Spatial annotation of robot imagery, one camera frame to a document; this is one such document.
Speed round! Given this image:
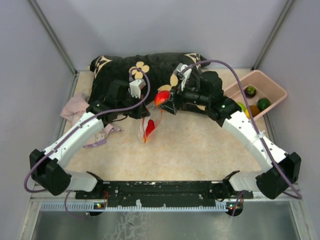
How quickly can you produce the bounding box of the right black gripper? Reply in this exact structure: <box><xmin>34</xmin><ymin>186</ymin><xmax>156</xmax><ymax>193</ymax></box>
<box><xmin>158</xmin><ymin>78</ymin><xmax>210</xmax><ymax>115</ymax></box>

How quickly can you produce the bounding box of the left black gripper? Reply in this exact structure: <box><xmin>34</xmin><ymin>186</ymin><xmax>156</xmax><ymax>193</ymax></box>
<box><xmin>117</xmin><ymin>92</ymin><xmax>150</xmax><ymax>119</ymax></box>

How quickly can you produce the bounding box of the red toy apple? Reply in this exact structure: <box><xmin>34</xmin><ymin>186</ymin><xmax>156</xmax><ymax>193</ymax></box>
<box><xmin>154</xmin><ymin>90</ymin><xmax>171</xmax><ymax>107</ymax></box>

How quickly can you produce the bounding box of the red yellow toy mango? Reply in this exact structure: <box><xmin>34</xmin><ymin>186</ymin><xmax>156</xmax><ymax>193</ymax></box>
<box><xmin>142</xmin><ymin>119</ymin><xmax>156</xmax><ymax>143</ymax></box>

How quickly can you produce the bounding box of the clear zip bag orange zipper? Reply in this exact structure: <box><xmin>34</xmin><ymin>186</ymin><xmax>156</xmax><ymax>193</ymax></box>
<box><xmin>138</xmin><ymin>101</ymin><xmax>163</xmax><ymax>143</ymax></box>

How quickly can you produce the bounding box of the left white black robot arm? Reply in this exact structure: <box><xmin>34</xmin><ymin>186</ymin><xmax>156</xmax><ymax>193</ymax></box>
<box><xmin>26</xmin><ymin>79</ymin><xmax>151</xmax><ymax>199</ymax></box>

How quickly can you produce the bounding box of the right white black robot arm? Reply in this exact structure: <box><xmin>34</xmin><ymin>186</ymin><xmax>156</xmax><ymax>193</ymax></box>
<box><xmin>154</xmin><ymin>71</ymin><xmax>301</xmax><ymax>200</ymax></box>

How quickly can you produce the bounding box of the black floral pillow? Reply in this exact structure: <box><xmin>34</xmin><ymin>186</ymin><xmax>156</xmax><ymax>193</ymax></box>
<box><xmin>88</xmin><ymin>52</ymin><xmax>206</xmax><ymax>105</ymax></box>

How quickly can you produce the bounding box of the pink purple cloth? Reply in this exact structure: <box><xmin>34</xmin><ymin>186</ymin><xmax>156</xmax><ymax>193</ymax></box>
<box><xmin>60</xmin><ymin>92</ymin><xmax>122</xmax><ymax>148</ymax></box>

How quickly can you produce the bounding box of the light green toy fruit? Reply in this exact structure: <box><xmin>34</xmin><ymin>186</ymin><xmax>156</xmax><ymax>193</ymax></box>
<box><xmin>237</xmin><ymin>102</ymin><xmax>247</xmax><ymax>112</ymax></box>

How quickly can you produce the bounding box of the yellow toy lemon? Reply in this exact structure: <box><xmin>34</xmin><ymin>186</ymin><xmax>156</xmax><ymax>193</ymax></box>
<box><xmin>245</xmin><ymin>109</ymin><xmax>251</xmax><ymax>119</ymax></box>

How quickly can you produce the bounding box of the dark mangosteen toy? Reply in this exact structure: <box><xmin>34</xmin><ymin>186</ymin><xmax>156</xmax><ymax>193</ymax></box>
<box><xmin>244</xmin><ymin>85</ymin><xmax>257</xmax><ymax>99</ymax></box>

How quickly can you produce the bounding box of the brown toy fruit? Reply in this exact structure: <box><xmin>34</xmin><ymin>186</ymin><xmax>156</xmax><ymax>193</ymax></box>
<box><xmin>249</xmin><ymin>105</ymin><xmax>261</xmax><ymax>117</ymax></box>

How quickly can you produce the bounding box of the dark green toy lime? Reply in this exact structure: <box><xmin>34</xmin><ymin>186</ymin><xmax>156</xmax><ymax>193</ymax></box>
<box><xmin>256</xmin><ymin>97</ymin><xmax>271</xmax><ymax>112</ymax></box>

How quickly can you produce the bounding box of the pink plastic bin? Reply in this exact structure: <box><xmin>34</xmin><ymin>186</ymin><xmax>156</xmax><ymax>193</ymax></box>
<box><xmin>240</xmin><ymin>70</ymin><xmax>288</xmax><ymax>120</ymax></box>

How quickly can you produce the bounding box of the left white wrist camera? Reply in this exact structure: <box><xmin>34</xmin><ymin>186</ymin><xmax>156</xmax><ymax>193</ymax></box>
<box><xmin>129</xmin><ymin>79</ymin><xmax>146</xmax><ymax>99</ymax></box>

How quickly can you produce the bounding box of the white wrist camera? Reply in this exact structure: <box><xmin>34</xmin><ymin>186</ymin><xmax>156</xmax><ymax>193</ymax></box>
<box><xmin>173</xmin><ymin>63</ymin><xmax>192</xmax><ymax>92</ymax></box>
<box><xmin>129</xmin><ymin>79</ymin><xmax>146</xmax><ymax>99</ymax></box>

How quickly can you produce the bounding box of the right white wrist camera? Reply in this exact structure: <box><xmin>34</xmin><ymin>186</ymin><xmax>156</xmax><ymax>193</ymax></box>
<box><xmin>173</xmin><ymin>63</ymin><xmax>192</xmax><ymax>92</ymax></box>

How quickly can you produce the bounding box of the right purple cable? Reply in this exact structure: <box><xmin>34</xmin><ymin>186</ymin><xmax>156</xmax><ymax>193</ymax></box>
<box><xmin>178</xmin><ymin>59</ymin><xmax>303</xmax><ymax>217</ymax></box>

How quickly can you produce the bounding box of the left aluminium corner post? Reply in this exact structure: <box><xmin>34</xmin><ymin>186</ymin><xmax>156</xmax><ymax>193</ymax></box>
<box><xmin>27</xmin><ymin>0</ymin><xmax>78</xmax><ymax>75</ymax></box>

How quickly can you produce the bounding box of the aluminium corner post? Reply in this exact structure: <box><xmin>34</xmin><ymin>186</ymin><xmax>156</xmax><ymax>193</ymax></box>
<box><xmin>250</xmin><ymin>0</ymin><xmax>296</xmax><ymax>71</ymax></box>
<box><xmin>27</xmin><ymin>0</ymin><xmax>78</xmax><ymax>75</ymax></box>

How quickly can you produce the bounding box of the right aluminium corner post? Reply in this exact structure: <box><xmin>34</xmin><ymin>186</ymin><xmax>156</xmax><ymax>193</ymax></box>
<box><xmin>250</xmin><ymin>0</ymin><xmax>296</xmax><ymax>71</ymax></box>

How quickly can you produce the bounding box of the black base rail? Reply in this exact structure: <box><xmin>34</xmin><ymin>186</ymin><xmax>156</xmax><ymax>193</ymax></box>
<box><xmin>75</xmin><ymin>172</ymin><xmax>254</xmax><ymax>216</ymax></box>

